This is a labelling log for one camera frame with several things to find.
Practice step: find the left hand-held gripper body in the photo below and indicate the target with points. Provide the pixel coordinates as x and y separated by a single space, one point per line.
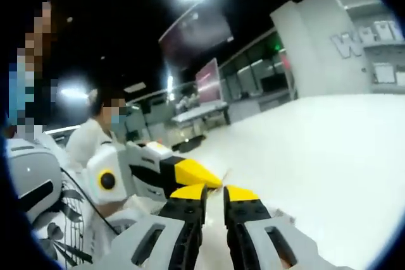
107 175

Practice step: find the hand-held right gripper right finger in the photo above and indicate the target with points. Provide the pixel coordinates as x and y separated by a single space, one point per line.
272 241

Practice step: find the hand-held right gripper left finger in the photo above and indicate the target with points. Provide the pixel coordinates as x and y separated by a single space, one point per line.
148 241

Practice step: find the clear resealable bag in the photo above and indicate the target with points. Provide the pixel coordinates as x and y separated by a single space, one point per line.
226 176

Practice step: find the grey side desk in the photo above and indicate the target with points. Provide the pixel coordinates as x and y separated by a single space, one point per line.
202 112

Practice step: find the printed white shirt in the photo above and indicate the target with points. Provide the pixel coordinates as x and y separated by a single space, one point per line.
72 229

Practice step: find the white grey chest device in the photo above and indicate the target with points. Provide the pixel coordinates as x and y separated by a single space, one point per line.
31 175

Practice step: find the purple display screen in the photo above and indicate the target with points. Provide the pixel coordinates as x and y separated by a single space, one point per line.
208 82

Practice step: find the large dark hanging screen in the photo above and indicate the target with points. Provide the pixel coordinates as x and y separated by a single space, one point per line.
196 36

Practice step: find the grey metal shelving unit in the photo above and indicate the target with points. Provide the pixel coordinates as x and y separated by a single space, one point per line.
370 45

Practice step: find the rows of white storage bins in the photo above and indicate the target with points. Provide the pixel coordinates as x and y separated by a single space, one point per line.
387 52

